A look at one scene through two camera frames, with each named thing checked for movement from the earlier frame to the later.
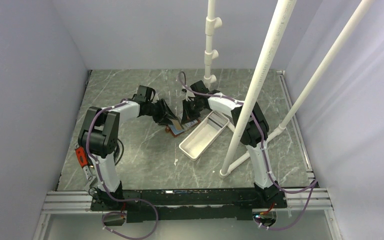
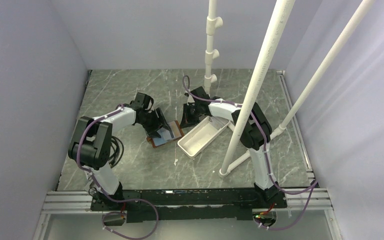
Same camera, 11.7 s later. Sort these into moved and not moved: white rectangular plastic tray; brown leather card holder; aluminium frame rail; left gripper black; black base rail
Moved: left gripper black; brown leather card holder
Not moved: black base rail; white rectangular plastic tray; aluminium frame rail
